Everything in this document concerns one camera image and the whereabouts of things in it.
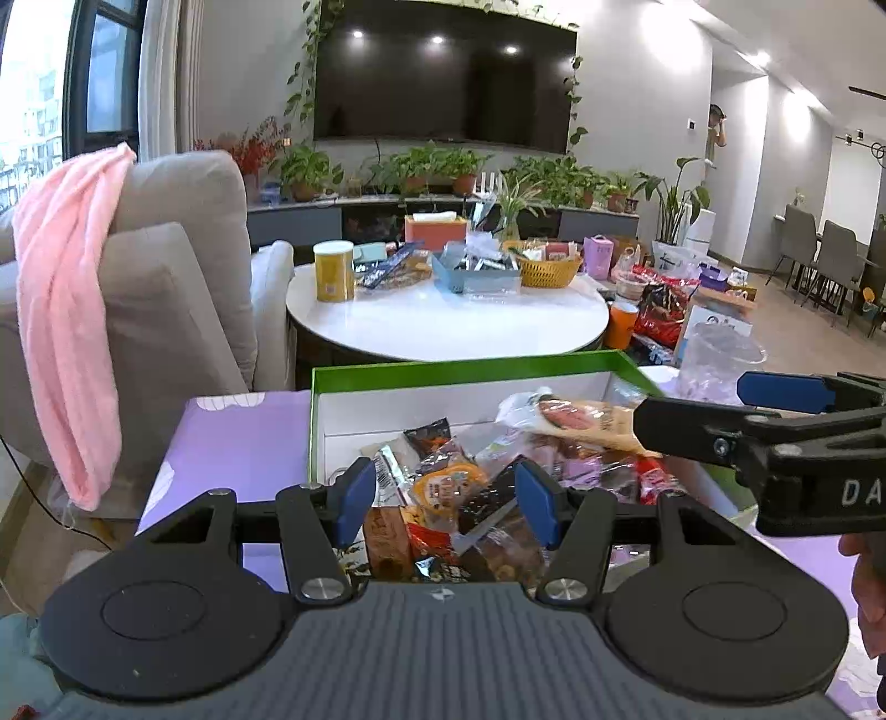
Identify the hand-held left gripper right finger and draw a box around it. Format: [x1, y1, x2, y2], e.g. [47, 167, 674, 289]
[518, 457, 745, 605]

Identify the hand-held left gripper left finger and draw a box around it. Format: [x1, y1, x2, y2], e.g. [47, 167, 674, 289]
[142, 457, 377, 606]

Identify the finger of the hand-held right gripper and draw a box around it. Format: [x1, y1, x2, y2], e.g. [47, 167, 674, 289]
[735, 372, 886, 415]
[633, 397, 783, 479]

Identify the white red-label snack packet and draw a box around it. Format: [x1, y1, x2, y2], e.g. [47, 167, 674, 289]
[374, 443, 416, 506]

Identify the purple dark snack packet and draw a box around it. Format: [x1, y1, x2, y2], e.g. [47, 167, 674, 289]
[554, 457, 603, 486]

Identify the pink jelly drink pouch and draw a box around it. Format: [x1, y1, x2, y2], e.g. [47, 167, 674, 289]
[497, 391, 658, 458]

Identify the orange snack packet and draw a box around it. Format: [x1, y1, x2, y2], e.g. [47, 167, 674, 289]
[411, 462, 489, 513]

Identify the green cardboard box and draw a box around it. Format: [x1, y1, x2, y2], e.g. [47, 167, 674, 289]
[308, 349, 759, 596]

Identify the person's right hand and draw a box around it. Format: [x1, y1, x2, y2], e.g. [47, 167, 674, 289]
[839, 533, 886, 659]

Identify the clear plastic pitcher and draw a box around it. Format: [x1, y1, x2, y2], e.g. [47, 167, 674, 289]
[674, 322, 768, 406]

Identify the white blue printed box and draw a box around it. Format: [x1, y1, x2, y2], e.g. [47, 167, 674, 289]
[682, 305, 755, 361]

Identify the red snack bag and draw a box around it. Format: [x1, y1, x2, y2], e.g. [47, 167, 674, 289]
[633, 273, 693, 351]

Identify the orange cup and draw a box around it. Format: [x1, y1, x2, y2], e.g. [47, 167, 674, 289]
[604, 301, 641, 351]

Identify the purple floral tablecloth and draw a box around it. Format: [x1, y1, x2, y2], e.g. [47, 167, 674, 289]
[135, 367, 886, 717]

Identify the grey dining chair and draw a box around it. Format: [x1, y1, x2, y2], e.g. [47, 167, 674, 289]
[806, 220, 866, 316]
[767, 205, 819, 292]
[848, 228, 886, 333]

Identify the white cabinet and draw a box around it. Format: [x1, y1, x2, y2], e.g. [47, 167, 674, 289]
[685, 206, 714, 250]

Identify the white round table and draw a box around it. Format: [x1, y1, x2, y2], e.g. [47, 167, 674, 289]
[286, 259, 610, 364]

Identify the pink gift bag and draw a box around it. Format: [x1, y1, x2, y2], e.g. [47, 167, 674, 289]
[583, 235, 614, 280]

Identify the yellow woven basket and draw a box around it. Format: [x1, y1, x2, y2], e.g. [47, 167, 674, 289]
[508, 239, 584, 288]

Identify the large-leaf potted plant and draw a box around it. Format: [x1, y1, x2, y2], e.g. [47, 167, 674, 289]
[633, 158, 710, 246]

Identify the yellow canister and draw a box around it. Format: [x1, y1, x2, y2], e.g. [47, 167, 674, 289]
[313, 240, 356, 304]

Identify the blue plastic basket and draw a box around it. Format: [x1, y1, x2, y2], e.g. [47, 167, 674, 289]
[431, 242, 522, 295]

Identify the blue striped packet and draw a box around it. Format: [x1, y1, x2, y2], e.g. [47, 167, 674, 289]
[356, 242, 434, 288]

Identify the potted green plant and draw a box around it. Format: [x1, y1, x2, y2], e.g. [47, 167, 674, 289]
[277, 144, 343, 203]
[380, 145, 444, 195]
[602, 173, 641, 213]
[508, 156, 603, 209]
[439, 147, 494, 196]

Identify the grey armchair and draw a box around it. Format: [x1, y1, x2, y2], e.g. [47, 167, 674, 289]
[0, 148, 260, 520]

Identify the orange tissue box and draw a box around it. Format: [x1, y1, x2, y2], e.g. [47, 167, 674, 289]
[403, 213, 468, 251]

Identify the spider plant in vase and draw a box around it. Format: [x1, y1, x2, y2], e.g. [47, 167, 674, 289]
[485, 176, 548, 240]

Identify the pink towel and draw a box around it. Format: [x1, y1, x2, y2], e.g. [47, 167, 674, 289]
[12, 142, 138, 513]

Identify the red flower bouquet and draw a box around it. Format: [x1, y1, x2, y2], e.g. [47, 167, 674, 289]
[194, 117, 292, 195]

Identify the teal plush toy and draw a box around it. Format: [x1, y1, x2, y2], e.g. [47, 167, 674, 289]
[0, 613, 63, 720]

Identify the hanging green vine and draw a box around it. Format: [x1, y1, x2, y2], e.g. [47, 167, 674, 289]
[285, 0, 347, 126]

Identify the beige curtain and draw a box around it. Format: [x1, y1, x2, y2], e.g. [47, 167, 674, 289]
[138, 0, 202, 160]

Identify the black framed window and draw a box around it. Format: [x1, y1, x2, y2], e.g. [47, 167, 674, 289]
[0, 0, 150, 209]

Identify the black cable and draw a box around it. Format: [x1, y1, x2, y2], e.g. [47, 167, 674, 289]
[0, 436, 112, 555]

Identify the wall-mounted television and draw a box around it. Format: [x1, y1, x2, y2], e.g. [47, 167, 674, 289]
[313, 0, 579, 155]

